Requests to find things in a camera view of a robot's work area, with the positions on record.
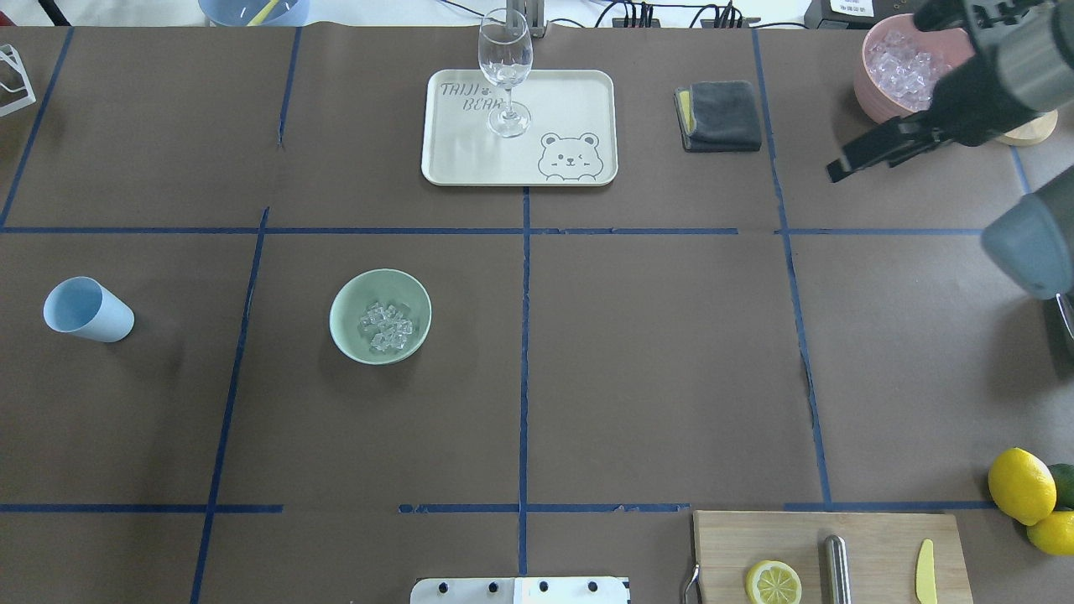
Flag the clear ice cubes poured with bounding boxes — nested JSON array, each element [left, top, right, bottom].
[[359, 299, 418, 353]]

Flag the lemon half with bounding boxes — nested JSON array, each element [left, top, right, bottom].
[[744, 560, 803, 604]]

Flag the round wooden stand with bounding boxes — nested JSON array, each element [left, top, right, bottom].
[[996, 110, 1059, 148]]

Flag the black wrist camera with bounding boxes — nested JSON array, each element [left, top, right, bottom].
[[913, 0, 1050, 34]]

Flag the green bowl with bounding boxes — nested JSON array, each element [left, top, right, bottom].
[[328, 268, 433, 366]]

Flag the clear ice cubes in pink bowl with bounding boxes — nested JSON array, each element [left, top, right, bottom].
[[863, 30, 952, 113]]

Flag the blue bowl at edge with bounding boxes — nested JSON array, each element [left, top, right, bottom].
[[198, 0, 311, 27]]

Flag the small yellow lemon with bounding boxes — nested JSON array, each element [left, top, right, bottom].
[[1025, 510, 1073, 557]]

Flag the steel knife handle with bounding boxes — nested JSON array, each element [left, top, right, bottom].
[[824, 534, 852, 604]]

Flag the wooden cutting board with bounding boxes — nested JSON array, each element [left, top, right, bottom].
[[693, 510, 973, 603]]

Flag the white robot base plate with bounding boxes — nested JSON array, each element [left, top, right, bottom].
[[409, 576, 632, 603]]

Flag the pink bowl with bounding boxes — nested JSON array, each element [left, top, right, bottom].
[[854, 14, 974, 123]]

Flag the cream bear tray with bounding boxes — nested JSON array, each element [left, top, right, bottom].
[[421, 70, 620, 186]]

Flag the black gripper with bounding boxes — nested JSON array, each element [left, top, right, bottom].
[[827, 56, 1042, 183]]

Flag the green lime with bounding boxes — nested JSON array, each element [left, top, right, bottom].
[[1047, 463, 1074, 510]]

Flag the yellow plastic knife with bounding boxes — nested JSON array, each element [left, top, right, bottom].
[[914, 540, 937, 604]]

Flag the white wire rack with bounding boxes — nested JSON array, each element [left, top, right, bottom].
[[1, 44, 37, 117]]

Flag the clear wine glass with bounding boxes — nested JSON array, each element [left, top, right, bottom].
[[478, 8, 534, 138]]

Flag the black power strip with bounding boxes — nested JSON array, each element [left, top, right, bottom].
[[611, 3, 661, 29]]

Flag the grey folded cloth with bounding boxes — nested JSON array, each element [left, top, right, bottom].
[[674, 81, 761, 153]]

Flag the light blue plastic cup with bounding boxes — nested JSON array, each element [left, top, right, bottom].
[[43, 276, 135, 343]]

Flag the large yellow lemon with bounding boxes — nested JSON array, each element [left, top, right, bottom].
[[987, 447, 1057, 527]]

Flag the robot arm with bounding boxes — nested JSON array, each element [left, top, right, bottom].
[[827, 1, 1073, 299]]

